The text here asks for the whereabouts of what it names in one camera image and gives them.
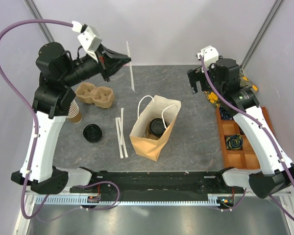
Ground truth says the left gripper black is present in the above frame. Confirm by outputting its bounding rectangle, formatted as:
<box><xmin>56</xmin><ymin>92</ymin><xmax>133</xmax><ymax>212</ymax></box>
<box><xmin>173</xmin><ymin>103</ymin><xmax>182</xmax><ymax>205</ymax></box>
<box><xmin>62</xmin><ymin>44</ymin><xmax>132</xmax><ymax>87</ymax></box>

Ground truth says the white straw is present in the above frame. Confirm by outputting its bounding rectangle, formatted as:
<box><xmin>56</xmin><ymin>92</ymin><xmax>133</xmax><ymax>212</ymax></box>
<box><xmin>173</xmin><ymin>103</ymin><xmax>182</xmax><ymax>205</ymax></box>
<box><xmin>119</xmin><ymin>108</ymin><xmax>124</xmax><ymax>145</ymax></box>
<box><xmin>115</xmin><ymin>117</ymin><xmax>124</xmax><ymax>159</ymax></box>
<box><xmin>126</xmin><ymin>41</ymin><xmax>135</xmax><ymax>92</ymax></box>
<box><xmin>122</xmin><ymin>142</ymin><xmax>128</xmax><ymax>158</ymax></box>

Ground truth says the brown paper bag with handles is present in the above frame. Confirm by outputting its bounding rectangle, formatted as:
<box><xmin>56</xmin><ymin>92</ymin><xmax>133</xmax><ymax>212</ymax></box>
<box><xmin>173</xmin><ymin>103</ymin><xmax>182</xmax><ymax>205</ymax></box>
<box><xmin>129</xmin><ymin>95</ymin><xmax>181</xmax><ymax>162</ymax></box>

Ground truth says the black plastic cup lid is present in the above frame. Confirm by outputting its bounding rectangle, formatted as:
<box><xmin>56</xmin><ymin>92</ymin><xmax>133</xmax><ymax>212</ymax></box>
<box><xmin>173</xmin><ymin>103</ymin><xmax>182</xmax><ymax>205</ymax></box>
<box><xmin>149</xmin><ymin>118</ymin><xmax>166</xmax><ymax>137</ymax></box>

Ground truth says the brown paper coffee cup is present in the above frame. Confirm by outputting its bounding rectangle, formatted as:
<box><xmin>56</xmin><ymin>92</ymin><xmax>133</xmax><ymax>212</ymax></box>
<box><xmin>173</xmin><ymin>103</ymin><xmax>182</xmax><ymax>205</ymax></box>
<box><xmin>145</xmin><ymin>133</ymin><xmax>160</xmax><ymax>140</ymax></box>

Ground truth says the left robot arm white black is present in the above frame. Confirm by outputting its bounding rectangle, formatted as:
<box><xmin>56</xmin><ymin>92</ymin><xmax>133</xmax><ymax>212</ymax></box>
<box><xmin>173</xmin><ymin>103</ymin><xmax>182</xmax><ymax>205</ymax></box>
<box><xmin>11</xmin><ymin>42</ymin><xmax>131</xmax><ymax>194</ymax></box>

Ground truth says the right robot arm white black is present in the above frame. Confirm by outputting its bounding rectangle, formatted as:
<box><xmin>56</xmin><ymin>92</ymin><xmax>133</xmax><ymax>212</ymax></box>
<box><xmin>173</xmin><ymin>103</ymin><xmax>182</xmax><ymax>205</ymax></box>
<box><xmin>187</xmin><ymin>56</ymin><xmax>294</xmax><ymax>198</ymax></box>

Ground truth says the camouflage folded cloth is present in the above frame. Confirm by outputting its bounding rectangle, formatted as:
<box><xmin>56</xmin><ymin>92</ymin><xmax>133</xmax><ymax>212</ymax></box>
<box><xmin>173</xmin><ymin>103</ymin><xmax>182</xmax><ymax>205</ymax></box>
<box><xmin>204</xmin><ymin>72</ymin><xmax>259</xmax><ymax>108</ymax></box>

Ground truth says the brown pulp cup carrier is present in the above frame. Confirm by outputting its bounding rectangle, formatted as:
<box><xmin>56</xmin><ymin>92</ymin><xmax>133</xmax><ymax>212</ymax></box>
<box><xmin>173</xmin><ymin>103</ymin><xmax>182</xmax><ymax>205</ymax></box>
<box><xmin>75</xmin><ymin>82</ymin><xmax>115</xmax><ymax>109</ymax></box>

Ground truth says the dark blue striped rolled item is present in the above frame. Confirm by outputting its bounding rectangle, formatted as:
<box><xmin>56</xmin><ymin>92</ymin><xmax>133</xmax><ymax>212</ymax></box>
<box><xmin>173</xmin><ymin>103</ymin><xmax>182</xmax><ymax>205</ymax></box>
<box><xmin>219</xmin><ymin>107</ymin><xmax>233</xmax><ymax>120</ymax></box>

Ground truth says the blue yellow rolled item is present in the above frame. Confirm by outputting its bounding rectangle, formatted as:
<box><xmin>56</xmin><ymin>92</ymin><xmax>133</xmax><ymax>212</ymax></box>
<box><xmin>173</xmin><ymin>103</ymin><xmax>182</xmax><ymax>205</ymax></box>
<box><xmin>225</xmin><ymin>134</ymin><xmax>243</xmax><ymax>150</ymax></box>

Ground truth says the stack of paper cups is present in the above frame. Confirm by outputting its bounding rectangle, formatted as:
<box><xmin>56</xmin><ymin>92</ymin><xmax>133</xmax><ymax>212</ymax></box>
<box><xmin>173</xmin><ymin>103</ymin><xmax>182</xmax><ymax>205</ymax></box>
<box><xmin>67</xmin><ymin>100</ymin><xmax>82</xmax><ymax>124</ymax></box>

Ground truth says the stack of black lids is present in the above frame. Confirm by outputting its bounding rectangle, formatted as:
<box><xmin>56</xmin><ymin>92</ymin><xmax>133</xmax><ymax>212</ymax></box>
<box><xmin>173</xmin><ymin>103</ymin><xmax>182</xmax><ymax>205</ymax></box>
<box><xmin>83</xmin><ymin>124</ymin><xmax>102</xmax><ymax>143</ymax></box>

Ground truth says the orange wooden compartment tray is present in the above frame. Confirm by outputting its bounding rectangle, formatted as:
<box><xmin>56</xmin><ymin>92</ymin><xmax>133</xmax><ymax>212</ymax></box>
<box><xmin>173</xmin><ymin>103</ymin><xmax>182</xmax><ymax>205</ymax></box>
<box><xmin>215</xmin><ymin>108</ymin><xmax>260</xmax><ymax>169</ymax></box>

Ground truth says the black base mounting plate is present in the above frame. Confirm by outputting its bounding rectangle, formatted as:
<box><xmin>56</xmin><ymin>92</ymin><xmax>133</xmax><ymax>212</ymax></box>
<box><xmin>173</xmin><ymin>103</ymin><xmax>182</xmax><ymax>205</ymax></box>
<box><xmin>70</xmin><ymin>171</ymin><xmax>244</xmax><ymax>201</ymax></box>

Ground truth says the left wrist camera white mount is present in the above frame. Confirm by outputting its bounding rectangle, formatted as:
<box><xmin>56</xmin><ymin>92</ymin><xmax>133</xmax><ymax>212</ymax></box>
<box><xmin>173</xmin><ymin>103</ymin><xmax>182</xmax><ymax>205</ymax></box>
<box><xmin>72</xmin><ymin>21</ymin><xmax>102</xmax><ymax>62</ymax></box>

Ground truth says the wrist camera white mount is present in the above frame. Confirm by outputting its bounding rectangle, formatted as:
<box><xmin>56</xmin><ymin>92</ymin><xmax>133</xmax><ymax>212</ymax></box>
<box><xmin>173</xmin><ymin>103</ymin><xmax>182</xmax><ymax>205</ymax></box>
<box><xmin>196</xmin><ymin>46</ymin><xmax>219</xmax><ymax>68</ymax></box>
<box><xmin>72</xmin><ymin>21</ymin><xmax>102</xmax><ymax>62</ymax></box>

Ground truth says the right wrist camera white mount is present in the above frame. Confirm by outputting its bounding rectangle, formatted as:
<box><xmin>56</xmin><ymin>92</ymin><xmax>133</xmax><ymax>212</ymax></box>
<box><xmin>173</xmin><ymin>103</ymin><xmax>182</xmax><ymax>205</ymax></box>
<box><xmin>196</xmin><ymin>46</ymin><xmax>219</xmax><ymax>68</ymax></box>

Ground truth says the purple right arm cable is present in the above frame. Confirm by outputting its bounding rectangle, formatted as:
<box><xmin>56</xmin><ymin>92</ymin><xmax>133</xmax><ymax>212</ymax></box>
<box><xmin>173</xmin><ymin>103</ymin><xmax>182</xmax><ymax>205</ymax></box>
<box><xmin>200</xmin><ymin>55</ymin><xmax>294</xmax><ymax>225</ymax></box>

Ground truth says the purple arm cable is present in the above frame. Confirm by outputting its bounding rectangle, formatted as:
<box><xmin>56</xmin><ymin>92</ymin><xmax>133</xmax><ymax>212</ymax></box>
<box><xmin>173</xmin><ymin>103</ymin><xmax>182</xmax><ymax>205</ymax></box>
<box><xmin>0</xmin><ymin>20</ymin><xmax>120</xmax><ymax>223</ymax></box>
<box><xmin>200</xmin><ymin>55</ymin><xmax>294</xmax><ymax>225</ymax></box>

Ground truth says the grey slotted cable duct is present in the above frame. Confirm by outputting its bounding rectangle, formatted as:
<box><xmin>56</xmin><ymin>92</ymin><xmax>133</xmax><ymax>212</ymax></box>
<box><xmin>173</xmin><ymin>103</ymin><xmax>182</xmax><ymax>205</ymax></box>
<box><xmin>45</xmin><ymin>195</ymin><xmax>228</xmax><ymax>206</ymax></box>

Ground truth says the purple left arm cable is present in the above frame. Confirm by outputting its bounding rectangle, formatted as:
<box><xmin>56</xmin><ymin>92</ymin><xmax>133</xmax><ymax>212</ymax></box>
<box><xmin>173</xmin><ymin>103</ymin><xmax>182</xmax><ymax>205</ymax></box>
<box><xmin>0</xmin><ymin>20</ymin><xmax>120</xmax><ymax>223</ymax></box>

